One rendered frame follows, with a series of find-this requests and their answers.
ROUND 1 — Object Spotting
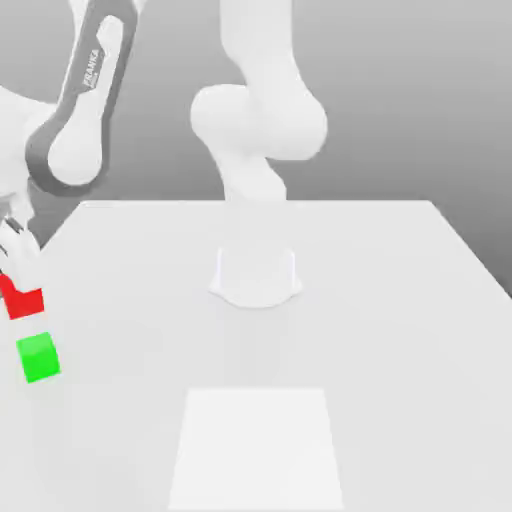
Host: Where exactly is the small red cube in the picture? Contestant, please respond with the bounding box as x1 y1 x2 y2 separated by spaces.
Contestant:
0 271 46 322

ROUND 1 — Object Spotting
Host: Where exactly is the small green cube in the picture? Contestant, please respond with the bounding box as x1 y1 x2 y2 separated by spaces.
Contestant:
15 331 62 385

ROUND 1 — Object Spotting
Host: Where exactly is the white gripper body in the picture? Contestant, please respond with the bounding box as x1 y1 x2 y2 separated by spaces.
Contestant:
0 228 42 286

